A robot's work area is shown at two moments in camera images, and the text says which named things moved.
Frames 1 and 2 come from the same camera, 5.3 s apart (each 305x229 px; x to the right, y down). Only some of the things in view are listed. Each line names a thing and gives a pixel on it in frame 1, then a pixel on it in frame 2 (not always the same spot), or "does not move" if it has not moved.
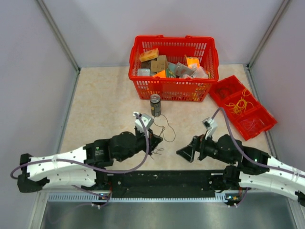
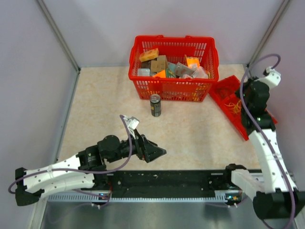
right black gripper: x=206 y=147 → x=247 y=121
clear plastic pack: x=143 y=72 does not move
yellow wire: x=239 y=106 does not move
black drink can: x=155 y=100 does not move
